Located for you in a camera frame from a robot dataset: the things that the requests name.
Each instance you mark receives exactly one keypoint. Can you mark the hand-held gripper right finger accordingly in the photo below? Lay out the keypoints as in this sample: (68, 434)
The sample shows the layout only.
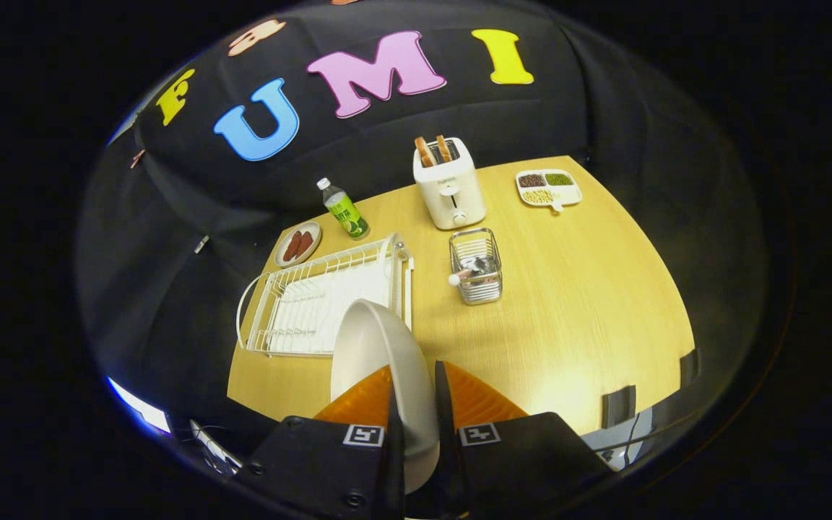
(524, 462)

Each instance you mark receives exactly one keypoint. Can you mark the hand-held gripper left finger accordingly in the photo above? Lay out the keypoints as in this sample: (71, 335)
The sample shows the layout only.
(315, 462)

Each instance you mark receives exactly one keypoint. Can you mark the white plate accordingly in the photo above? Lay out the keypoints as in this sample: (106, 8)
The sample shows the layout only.
(373, 347)

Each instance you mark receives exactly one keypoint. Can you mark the small beige plate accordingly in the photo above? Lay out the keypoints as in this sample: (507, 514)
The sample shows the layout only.
(313, 253)

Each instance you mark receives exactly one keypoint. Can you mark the white divided bean dish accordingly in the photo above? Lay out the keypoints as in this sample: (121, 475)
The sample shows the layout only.
(549, 195)

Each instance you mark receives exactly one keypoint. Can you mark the bright monitor screen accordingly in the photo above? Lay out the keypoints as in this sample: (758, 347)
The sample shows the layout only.
(138, 406)

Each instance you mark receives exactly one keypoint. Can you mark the brown sausage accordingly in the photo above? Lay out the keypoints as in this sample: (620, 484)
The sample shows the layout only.
(304, 244)
(292, 247)

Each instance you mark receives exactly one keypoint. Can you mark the small white tag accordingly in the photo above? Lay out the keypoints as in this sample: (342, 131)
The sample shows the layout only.
(201, 244)

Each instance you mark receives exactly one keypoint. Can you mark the green label drink bottle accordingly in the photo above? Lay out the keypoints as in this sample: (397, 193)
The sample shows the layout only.
(347, 214)

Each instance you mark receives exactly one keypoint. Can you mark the white toaster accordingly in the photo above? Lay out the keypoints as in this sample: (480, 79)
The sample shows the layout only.
(452, 195)

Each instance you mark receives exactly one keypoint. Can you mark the black backdrop cloth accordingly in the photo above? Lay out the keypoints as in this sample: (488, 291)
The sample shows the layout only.
(387, 137)

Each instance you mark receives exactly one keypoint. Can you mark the orange cloth clip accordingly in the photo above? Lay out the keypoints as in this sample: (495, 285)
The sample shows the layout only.
(138, 157)

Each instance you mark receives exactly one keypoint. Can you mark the black table bracket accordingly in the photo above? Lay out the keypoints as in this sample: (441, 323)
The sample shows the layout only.
(689, 367)
(618, 406)

